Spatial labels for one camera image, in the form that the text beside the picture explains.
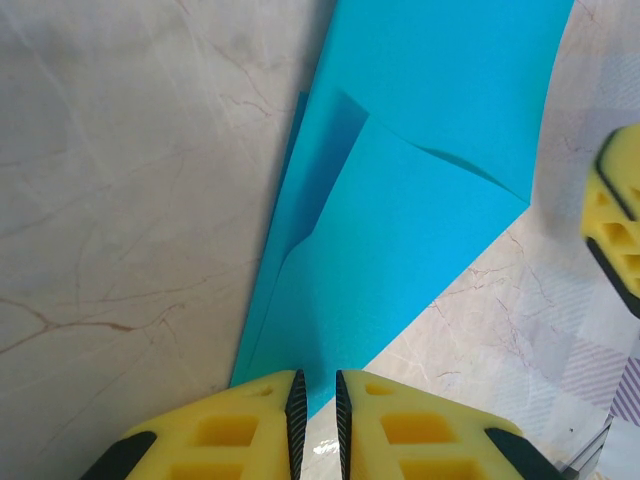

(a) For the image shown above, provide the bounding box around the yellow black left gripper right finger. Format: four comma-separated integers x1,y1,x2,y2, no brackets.
334,368,567,480

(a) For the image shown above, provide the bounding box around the blue paper sheet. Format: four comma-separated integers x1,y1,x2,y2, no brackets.
229,0,576,421

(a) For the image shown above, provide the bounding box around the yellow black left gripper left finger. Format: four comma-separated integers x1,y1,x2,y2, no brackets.
79,368,308,480

